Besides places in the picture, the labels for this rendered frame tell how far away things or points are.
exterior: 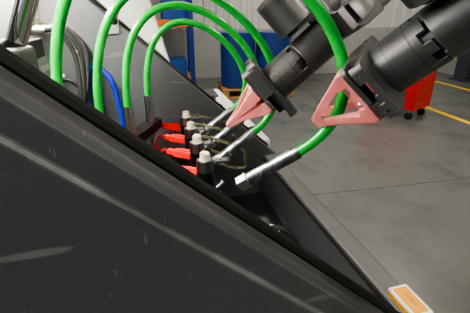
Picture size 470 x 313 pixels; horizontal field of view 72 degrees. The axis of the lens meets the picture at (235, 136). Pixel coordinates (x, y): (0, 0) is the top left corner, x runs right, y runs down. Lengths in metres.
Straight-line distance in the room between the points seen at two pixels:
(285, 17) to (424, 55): 0.20
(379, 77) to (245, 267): 0.24
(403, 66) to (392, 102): 0.04
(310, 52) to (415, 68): 0.17
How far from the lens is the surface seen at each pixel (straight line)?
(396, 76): 0.36
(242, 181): 0.44
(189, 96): 0.81
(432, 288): 2.10
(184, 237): 0.16
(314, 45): 0.48
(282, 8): 0.48
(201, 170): 0.52
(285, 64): 0.48
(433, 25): 0.35
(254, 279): 0.19
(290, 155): 0.42
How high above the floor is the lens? 1.33
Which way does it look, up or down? 21 degrees down
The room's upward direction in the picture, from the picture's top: straight up
